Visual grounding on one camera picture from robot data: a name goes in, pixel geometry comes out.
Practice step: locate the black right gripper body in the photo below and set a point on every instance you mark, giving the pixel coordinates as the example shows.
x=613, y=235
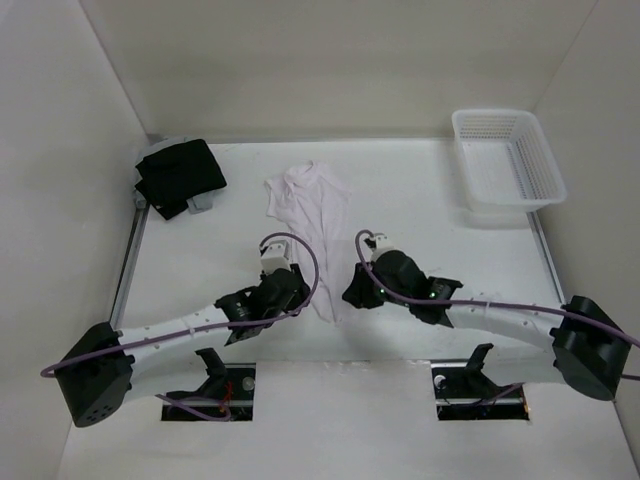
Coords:
x=375, y=270

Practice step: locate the white tank top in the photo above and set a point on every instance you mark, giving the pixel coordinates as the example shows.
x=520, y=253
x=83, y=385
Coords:
x=314, y=204

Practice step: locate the aluminium right table rail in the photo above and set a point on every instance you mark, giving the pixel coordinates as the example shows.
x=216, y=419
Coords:
x=545, y=252

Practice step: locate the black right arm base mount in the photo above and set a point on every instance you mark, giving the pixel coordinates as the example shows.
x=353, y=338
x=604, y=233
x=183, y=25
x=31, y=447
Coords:
x=463, y=393

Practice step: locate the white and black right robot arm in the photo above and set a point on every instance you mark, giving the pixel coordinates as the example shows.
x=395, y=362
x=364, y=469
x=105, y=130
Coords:
x=577, y=344

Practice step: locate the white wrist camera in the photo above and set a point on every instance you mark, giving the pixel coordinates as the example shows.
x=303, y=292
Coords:
x=378, y=244
x=275, y=254

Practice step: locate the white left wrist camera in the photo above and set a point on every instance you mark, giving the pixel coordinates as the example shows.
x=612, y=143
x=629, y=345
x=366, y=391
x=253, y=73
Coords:
x=275, y=254

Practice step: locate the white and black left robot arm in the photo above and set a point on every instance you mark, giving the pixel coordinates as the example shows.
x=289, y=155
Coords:
x=177, y=359

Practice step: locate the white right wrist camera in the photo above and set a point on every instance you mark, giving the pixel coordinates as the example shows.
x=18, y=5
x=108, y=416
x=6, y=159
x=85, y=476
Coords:
x=378, y=244

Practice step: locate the aluminium left table rail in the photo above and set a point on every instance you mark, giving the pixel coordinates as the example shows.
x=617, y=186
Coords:
x=125, y=278

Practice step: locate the aluminium table rail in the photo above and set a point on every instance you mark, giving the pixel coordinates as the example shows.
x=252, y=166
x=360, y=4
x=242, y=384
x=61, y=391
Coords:
x=545, y=252
x=125, y=278

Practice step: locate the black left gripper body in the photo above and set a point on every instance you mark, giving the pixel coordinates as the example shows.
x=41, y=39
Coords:
x=295, y=302

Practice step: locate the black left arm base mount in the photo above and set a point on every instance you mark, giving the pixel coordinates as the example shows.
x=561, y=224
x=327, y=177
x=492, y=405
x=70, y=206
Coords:
x=226, y=394

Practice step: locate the folded black tank top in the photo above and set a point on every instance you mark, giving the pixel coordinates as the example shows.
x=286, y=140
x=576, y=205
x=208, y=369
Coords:
x=179, y=172

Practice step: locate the white plastic basket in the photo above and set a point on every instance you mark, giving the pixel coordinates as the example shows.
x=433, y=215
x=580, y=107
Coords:
x=505, y=160

